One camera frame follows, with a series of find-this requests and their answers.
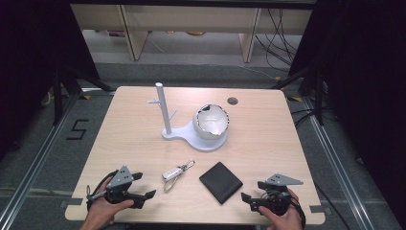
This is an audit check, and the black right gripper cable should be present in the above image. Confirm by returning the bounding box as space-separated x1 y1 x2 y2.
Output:
288 191 307 229

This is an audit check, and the black curtain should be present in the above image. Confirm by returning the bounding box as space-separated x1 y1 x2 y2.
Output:
0 0 101 162
287 0 406 221

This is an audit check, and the black tape strip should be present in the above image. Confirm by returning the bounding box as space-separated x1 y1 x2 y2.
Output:
59 197 84 207
308 204 333 215

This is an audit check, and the black leather wallet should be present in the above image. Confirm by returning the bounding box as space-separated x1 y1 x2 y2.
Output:
198 161 244 206

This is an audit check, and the white floor cable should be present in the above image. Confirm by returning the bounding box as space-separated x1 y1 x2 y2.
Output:
237 62 280 81

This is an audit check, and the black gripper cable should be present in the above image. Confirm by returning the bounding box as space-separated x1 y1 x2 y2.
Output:
85 170 120 212
288 191 307 229

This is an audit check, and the bundle of black floor cables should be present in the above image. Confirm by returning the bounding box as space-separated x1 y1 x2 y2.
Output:
254 8 304 73

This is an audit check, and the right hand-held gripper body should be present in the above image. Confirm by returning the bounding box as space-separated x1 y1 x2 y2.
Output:
250 172 305 217

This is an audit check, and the white key fob with ring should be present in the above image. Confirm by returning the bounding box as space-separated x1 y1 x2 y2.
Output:
161 158 196 194

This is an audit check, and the person's left hand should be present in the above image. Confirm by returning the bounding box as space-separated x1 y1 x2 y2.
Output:
81 184 135 230

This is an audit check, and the white stand with pole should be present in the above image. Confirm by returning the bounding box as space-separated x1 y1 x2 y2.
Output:
147 81 230 153

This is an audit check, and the white round bowl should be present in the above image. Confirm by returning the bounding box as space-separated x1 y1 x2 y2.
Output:
192 103 231 141

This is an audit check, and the beige wooden desk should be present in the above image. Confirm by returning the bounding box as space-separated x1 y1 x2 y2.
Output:
70 3 314 64

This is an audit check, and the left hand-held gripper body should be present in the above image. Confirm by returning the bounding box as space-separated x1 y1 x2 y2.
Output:
103 165 145 210

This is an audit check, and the black metal stand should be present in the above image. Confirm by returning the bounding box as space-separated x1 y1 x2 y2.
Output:
270 61 327 127
52 61 117 127

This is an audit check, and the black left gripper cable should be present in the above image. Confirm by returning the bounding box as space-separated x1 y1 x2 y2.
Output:
85 170 120 212

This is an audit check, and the aluminium floor rail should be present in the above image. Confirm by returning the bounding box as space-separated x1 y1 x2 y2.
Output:
0 87 116 230
286 95 382 230

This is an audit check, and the person's right hand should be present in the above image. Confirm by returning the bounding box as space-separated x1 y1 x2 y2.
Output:
258 187 305 230

